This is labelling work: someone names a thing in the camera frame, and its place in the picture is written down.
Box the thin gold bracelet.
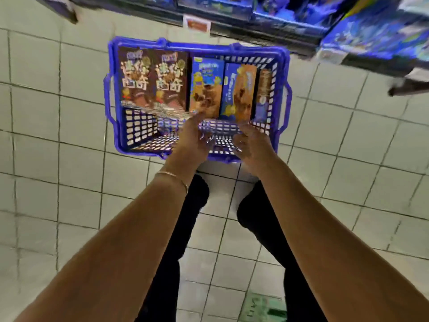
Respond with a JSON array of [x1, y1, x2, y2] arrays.
[[155, 171, 189, 195]]

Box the person's left forearm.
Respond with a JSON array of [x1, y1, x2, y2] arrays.
[[15, 163, 198, 322]]

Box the narrow brown cookie box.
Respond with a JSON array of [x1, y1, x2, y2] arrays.
[[254, 68, 273, 124]]

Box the dark store shelf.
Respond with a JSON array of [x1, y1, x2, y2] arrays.
[[30, 0, 429, 97]]

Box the person's left hand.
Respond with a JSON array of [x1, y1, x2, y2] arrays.
[[164, 111, 217, 172]]

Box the large blue product box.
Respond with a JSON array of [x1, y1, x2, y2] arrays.
[[320, 5, 429, 61]]

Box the red and white price label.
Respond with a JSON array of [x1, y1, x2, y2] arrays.
[[183, 15, 212, 33]]

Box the person's right hand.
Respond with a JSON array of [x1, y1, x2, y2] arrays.
[[231, 122, 279, 180]]

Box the person's right forearm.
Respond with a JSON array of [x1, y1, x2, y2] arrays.
[[249, 159, 429, 322]]

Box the row of blue packaged goods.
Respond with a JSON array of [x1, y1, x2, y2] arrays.
[[174, 0, 361, 35]]

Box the person's black trousers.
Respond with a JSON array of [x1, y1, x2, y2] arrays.
[[135, 174, 328, 322]]

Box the blue plastic shopping basket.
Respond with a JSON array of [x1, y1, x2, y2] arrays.
[[103, 36, 293, 164]]

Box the blue and orange cookie box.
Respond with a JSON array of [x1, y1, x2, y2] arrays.
[[219, 63, 258, 123]]

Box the green floor sticker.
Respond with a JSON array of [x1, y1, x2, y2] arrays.
[[238, 292, 289, 322]]

